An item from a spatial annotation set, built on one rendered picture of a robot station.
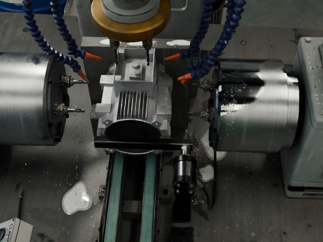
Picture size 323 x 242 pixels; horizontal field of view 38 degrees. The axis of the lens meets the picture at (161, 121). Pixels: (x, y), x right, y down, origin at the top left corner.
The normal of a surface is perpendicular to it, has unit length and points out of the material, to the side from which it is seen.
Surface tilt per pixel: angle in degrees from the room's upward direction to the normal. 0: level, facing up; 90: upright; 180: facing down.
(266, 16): 0
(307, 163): 89
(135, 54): 90
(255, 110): 43
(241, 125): 62
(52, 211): 0
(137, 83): 90
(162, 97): 0
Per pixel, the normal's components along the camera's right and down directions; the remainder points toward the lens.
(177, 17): -0.04, 0.79
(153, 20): 0.00, -0.61
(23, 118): -0.04, 0.41
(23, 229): 0.79, -0.35
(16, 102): -0.03, 0.10
